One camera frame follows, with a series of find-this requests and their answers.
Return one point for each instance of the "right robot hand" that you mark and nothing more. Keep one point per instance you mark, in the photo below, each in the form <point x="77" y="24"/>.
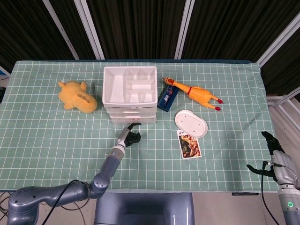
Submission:
<point x="283" y="166"/>

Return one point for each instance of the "clear drawer with turtle toy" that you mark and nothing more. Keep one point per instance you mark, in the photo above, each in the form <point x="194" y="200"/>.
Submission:
<point x="122" y="121"/>

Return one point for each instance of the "dark blue printed box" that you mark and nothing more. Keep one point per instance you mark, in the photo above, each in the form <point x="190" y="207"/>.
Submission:
<point x="166" y="99"/>

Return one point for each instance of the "white metal side rack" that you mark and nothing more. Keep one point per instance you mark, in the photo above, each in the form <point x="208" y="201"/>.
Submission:
<point x="284" y="97"/>

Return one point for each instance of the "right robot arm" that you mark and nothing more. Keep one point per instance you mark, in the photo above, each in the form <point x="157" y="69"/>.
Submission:
<point x="289" y="211"/>

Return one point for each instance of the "thin white frame post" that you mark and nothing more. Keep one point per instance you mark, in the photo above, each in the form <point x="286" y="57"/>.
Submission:
<point x="61" y="30"/>

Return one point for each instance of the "white plastic drawer cabinet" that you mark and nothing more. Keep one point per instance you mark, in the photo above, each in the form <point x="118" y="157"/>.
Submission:
<point x="114" y="91"/>

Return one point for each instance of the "white oval plastic tray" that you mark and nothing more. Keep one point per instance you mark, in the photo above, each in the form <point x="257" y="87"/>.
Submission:
<point x="191" y="123"/>

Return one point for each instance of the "yellow plush animal toy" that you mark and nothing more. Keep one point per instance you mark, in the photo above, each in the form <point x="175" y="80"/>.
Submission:
<point x="77" y="98"/>

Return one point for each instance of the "wide white frame post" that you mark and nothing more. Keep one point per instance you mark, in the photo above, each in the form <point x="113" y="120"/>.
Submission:
<point x="90" y="30"/>
<point x="184" y="30"/>
<point x="279" y="39"/>

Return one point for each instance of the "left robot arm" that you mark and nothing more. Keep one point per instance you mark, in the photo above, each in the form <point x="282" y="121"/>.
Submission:
<point x="110" y="166"/>

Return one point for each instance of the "grey blue robot torso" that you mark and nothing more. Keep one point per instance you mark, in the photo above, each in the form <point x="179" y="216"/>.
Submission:
<point x="143" y="208"/>

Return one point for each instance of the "orange rubber chicken toy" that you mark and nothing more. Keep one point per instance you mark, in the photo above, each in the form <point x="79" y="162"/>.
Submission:
<point x="199" y="93"/>

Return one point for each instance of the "green checked tablecloth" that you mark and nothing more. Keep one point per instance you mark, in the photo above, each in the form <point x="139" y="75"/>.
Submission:
<point x="70" y="152"/>

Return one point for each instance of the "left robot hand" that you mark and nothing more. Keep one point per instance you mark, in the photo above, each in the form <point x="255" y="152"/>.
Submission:
<point x="123" y="138"/>

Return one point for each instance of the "printed picture card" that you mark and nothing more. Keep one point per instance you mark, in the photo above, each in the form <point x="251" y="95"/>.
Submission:
<point x="189" y="146"/>

